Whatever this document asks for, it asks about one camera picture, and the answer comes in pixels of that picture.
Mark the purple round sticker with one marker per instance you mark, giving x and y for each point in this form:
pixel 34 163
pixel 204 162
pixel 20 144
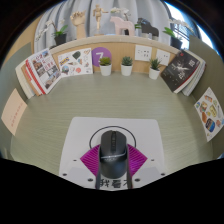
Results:
pixel 101 52

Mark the beige book with red text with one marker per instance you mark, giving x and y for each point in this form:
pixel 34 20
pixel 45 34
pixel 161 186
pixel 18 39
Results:
pixel 14 111

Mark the white book with photo cover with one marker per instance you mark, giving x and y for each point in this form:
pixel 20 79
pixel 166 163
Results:
pixel 45 70

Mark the colourful food sticker sheet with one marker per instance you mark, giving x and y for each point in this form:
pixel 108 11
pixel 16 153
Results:
pixel 210 113

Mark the pink horse figure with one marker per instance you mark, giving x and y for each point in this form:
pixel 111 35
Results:
pixel 120 25

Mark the black computer mouse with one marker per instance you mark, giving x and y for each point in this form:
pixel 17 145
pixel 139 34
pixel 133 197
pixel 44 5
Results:
pixel 113 153

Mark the small plant in white pot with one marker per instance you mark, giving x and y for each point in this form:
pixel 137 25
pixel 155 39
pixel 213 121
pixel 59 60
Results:
pixel 154 73
pixel 105 70
pixel 126 70

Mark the wooden mannequin figure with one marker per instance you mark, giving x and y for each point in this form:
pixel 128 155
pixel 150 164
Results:
pixel 98 18

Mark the white wall socket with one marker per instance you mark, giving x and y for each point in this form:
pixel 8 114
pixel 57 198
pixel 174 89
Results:
pixel 143 53
pixel 163 57

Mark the black horse figure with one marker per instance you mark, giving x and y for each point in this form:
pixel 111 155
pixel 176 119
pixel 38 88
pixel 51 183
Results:
pixel 148 28

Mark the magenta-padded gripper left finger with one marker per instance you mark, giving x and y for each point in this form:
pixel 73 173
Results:
pixel 88 161

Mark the wooden hand model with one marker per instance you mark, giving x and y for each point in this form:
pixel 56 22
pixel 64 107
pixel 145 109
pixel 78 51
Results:
pixel 80 25

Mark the white orchid in black pot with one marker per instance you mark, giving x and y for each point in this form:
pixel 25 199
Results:
pixel 60 38
pixel 176 41

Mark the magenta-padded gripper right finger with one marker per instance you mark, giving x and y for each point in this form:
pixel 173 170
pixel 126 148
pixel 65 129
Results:
pixel 137 160

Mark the white sticker sheet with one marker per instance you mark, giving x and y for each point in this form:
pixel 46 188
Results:
pixel 75 63

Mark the white mouse pad with drawing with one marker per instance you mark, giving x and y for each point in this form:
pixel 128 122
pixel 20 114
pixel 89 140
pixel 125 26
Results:
pixel 83 133

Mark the black cover book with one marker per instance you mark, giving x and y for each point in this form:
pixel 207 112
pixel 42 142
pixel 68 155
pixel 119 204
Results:
pixel 180 71

